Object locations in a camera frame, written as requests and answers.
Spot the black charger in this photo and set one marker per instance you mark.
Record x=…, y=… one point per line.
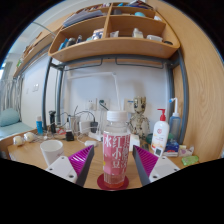
x=94, y=126

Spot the light wooden wardrobe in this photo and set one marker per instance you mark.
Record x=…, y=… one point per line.
x=205, y=100

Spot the white power strip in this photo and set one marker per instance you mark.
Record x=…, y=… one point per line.
x=96, y=136

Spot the white pump bottle red pump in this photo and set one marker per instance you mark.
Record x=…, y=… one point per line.
x=160, y=135

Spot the white tissue pack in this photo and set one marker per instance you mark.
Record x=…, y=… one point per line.
x=134, y=141

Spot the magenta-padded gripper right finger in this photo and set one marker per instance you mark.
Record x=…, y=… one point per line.
x=147, y=160

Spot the small black bottle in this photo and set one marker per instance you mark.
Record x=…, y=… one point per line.
x=70, y=136

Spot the bed with teal sheet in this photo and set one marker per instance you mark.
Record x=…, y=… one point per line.
x=13, y=130

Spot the grey patterned curtain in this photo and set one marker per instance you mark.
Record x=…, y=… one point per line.
x=11, y=93

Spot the black electric shaver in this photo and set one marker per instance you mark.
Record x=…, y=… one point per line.
x=52, y=122

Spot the white and pink packet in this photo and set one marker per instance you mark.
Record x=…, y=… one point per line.
x=186, y=150

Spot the small white oval case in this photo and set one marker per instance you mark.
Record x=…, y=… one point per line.
x=90, y=143

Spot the small blue box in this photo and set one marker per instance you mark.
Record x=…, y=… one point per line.
x=172, y=147

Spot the clear drink bottle pink label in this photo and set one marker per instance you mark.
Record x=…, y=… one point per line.
x=116, y=153

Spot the wooden tree figurine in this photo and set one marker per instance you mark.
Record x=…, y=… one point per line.
x=139, y=118

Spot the blue spray bottle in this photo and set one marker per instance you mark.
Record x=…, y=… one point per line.
x=175, y=128

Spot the wooden loft bed board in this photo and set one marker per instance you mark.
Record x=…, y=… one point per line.
x=36, y=50

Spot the small blue bottle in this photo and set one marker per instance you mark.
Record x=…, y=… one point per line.
x=39, y=126

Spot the white charger block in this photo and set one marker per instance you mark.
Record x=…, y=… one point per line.
x=84, y=127

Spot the green packet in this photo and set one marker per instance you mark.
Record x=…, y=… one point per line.
x=190, y=160

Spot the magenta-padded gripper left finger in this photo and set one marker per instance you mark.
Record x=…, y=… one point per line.
x=80, y=160

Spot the white paper cup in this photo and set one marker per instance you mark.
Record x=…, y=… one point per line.
x=51, y=151

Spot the flat round red coaster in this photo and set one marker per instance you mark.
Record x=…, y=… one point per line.
x=99, y=182

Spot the wooden shelf unit with items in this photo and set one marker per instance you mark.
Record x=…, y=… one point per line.
x=113, y=43

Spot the teal pillow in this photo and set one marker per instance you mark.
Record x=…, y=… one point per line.
x=9, y=116

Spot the clear glass jar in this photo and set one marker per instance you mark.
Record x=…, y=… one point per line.
x=74, y=123

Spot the white desk lamp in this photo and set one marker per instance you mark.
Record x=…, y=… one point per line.
x=115, y=90

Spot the grey metal tube frame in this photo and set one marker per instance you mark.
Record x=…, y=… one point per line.
x=45, y=96

